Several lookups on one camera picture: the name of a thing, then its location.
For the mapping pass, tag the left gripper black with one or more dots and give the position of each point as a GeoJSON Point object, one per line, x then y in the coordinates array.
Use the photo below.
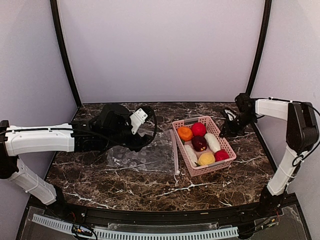
{"type": "Point", "coordinates": [139, 142]}

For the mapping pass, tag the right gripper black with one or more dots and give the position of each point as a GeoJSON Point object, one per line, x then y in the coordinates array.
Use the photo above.
{"type": "Point", "coordinates": [230, 131]}

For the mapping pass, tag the pink perforated plastic basket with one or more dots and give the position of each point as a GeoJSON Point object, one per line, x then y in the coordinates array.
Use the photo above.
{"type": "Point", "coordinates": [211, 128]}

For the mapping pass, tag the red toy apple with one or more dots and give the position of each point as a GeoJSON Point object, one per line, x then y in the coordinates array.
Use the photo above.
{"type": "Point", "coordinates": [198, 129]}

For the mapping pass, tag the dark red toy fruit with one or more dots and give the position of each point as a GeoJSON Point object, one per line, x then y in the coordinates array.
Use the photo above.
{"type": "Point", "coordinates": [199, 143]}

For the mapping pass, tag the yellow toy fruit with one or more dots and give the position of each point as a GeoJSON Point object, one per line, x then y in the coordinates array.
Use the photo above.
{"type": "Point", "coordinates": [206, 158]}

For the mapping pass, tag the orange toy fruit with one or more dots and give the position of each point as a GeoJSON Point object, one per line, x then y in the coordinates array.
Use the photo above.
{"type": "Point", "coordinates": [185, 133]}

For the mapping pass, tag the white toy radish with leaves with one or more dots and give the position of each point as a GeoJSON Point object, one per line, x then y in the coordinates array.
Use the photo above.
{"type": "Point", "coordinates": [193, 159]}

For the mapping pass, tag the clear zip top bag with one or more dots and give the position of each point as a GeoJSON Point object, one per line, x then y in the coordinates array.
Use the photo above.
{"type": "Point", "coordinates": [161, 156]}

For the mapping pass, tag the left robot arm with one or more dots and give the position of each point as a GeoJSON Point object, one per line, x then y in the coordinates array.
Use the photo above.
{"type": "Point", "coordinates": [76, 136]}

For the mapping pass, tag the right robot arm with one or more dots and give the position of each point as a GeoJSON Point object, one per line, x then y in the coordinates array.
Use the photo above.
{"type": "Point", "coordinates": [301, 139]}

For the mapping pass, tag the white toy radish right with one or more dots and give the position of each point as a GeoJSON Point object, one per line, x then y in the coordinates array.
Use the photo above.
{"type": "Point", "coordinates": [212, 142]}

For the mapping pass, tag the red toy fruit front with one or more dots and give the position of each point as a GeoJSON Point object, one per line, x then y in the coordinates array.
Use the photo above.
{"type": "Point", "coordinates": [221, 155]}

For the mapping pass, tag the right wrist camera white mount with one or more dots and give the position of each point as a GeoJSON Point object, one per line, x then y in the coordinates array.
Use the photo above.
{"type": "Point", "coordinates": [229, 114]}

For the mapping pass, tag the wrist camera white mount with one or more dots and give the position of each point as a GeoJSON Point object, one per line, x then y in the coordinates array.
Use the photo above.
{"type": "Point", "coordinates": [229, 114]}
{"type": "Point", "coordinates": [138, 118]}

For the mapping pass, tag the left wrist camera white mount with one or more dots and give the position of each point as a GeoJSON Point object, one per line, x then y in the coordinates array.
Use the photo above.
{"type": "Point", "coordinates": [138, 118]}

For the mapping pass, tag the black front rail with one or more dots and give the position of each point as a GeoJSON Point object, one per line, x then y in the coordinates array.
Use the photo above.
{"type": "Point", "coordinates": [237, 215]}

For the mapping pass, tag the right black frame post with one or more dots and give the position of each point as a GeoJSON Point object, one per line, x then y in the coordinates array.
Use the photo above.
{"type": "Point", "coordinates": [260, 46]}

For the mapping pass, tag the black frame post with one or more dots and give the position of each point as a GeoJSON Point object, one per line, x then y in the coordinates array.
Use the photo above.
{"type": "Point", "coordinates": [260, 46]}
{"type": "Point", "coordinates": [63, 52]}

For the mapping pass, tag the white slotted cable duct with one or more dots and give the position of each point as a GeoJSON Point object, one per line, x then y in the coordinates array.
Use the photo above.
{"type": "Point", "coordinates": [116, 231]}

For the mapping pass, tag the left black frame post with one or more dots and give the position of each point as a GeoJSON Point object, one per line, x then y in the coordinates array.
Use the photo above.
{"type": "Point", "coordinates": [63, 52]}

